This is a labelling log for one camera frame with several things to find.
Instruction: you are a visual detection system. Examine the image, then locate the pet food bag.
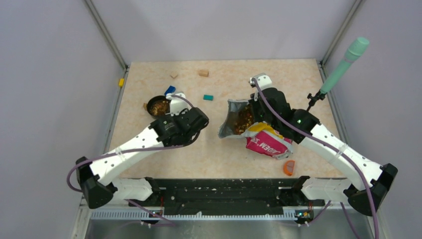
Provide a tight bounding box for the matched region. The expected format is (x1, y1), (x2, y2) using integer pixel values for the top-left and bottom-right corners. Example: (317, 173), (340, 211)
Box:
(218, 100), (294, 159)

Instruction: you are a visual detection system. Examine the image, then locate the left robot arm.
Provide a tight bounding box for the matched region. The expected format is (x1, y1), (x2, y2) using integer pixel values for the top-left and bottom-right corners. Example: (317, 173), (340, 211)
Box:
(67, 93), (210, 209)

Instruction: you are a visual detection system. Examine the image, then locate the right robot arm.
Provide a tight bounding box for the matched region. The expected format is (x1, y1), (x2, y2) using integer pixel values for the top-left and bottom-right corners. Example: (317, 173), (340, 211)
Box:
(249, 73), (398, 216)

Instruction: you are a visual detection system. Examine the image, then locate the black pet bowl far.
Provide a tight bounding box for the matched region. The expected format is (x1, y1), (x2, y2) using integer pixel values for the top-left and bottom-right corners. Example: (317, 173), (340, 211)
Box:
(144, 95), (170, 118)

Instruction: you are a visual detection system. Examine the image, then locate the teal block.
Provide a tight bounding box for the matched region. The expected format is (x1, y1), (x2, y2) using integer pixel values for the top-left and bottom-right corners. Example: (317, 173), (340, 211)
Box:
(203, 95), (213, 101)

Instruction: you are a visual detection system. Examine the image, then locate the blue block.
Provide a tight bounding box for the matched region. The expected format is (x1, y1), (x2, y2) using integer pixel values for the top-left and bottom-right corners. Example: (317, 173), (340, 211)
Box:
(164, 86), (176, 96)

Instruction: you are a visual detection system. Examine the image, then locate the black mini tripod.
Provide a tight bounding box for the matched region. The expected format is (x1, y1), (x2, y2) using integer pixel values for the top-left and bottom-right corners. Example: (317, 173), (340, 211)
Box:
(306, 91), (326, 112)

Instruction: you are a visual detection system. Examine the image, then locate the wooden block right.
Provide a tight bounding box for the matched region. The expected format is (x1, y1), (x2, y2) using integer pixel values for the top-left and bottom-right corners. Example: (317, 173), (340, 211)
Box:
(198, 70), (210, 77)

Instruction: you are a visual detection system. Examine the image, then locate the orange plastic piece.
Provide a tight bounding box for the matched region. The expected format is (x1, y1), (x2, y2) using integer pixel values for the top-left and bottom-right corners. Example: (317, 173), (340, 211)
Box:
(283, 160), (295, 176)

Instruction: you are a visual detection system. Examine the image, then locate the mint green microphone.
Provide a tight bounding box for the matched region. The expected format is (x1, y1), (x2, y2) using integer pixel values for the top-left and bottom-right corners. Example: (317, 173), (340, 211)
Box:
(319, 37), (370, 95)

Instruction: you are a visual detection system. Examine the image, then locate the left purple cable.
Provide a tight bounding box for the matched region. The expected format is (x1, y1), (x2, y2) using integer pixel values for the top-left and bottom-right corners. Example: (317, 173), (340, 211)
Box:
(67, 94), (199, 227)

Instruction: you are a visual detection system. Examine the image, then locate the purple cable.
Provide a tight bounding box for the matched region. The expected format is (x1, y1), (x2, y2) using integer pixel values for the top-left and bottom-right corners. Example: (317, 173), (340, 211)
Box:
(67, 94), (199, 227)
(251, 78), (380, 239)

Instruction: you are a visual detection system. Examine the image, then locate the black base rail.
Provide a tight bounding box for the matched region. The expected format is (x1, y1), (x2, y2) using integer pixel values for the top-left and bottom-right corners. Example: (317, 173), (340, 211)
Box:
(135, 178), (325, 216)

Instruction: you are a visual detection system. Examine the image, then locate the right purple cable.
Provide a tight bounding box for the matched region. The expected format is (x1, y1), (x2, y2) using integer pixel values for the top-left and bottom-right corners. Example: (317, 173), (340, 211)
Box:
(251, 78), (380, 239)

